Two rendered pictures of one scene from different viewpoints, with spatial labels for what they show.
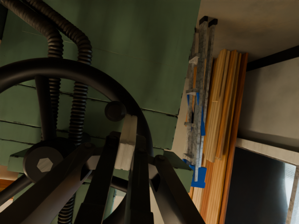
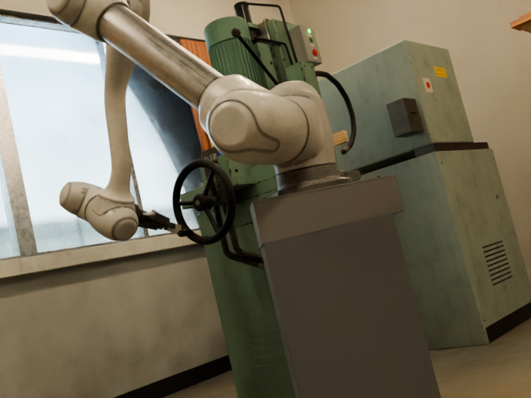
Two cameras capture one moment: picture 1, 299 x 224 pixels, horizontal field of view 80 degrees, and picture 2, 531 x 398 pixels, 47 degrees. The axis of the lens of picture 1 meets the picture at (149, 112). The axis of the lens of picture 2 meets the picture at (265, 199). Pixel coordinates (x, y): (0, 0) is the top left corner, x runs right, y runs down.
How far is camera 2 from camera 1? 1.98 m
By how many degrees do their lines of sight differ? 32
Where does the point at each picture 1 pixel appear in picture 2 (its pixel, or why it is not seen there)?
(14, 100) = not seen: hidden behind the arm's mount
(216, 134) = not seen: hidden behind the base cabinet
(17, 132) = (266, 185)
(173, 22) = (225, 294)
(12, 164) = (235, 181)
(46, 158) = (197, 205)
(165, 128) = (204, 227)
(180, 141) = not seen: hidden behind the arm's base
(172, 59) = (217, 271)
